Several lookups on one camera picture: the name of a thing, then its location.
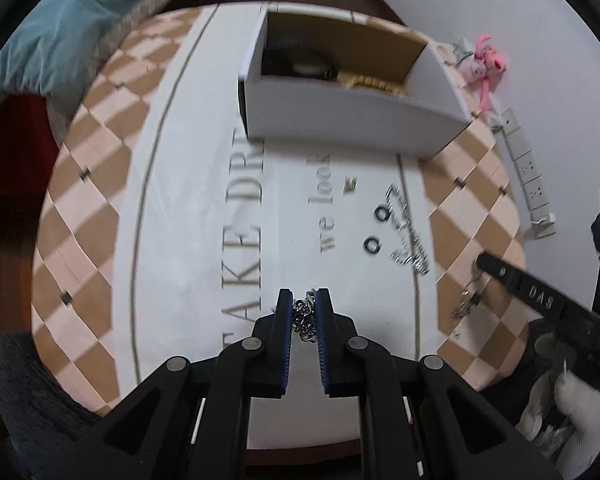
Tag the teal blanket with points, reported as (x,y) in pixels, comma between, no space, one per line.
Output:
(59,48)

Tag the white gloved hand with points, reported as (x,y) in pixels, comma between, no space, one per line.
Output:
(580,403)

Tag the white cardboard box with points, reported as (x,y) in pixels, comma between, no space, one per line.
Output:
(393,92)

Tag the black wristband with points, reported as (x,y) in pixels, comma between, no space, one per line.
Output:
(299,62)

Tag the pink panther plush toy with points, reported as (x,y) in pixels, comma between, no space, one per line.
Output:
(483,66)

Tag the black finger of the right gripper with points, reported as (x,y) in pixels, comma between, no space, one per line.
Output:
(567,316)

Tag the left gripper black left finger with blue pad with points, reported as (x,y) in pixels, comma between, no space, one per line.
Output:
(259,364)

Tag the small gold earring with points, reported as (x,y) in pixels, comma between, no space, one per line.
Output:
(350,185)

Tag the white power strip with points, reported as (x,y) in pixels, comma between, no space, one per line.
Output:
(542,219)

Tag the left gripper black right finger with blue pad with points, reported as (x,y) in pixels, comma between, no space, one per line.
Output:
(350,364)

